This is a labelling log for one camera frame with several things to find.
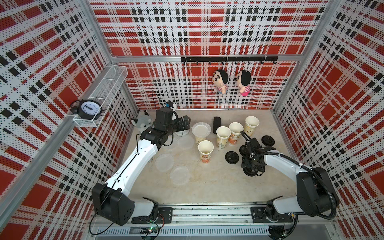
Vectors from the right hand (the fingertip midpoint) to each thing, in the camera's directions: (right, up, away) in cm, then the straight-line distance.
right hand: (251, 165), depth 88 cm
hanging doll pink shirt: (-3, +54, +5) cm, 54 cm away
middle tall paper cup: (-17, +19, +2) cm, 25 cm away
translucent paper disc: (-41, +13, +14) cm, 45 cm away
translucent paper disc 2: (-54, +1, +5) cm, 54 cm away
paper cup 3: (+2, +26, +8) cm, 27 cm away
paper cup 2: (-28, +11, -3) cm, 30 cm away
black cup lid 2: (-11, +4, +5) cm, 12 cm away
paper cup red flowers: (-8, +23, +5) cm, 24 cm away
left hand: (-39, +27, -10) cm, 48 cm away
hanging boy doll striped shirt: (-19, +53, +3) cm, 56 cm away
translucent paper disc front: (-43, -5, -1) cm, 43 cm away
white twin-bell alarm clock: (-44, +19, +16) cm, 50 cm away
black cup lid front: (-2, -3, -2) cm, 4 cm away
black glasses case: (-18, +26, +24) cm, 40 cm away
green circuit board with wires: (-55, -25, -18) cm, 63 cm away
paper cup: (-32, +16, +2) cm, 36 cm away
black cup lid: (-2, +7, +10) cm, 13 cm away
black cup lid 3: (+15, +14, +13) cm, 24 cm away
